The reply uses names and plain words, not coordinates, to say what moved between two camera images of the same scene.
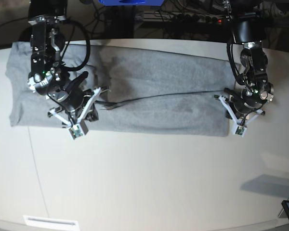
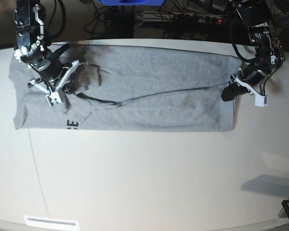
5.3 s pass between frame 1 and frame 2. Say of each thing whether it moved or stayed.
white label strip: stayed
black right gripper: moved
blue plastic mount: stayed
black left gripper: moved
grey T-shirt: moved
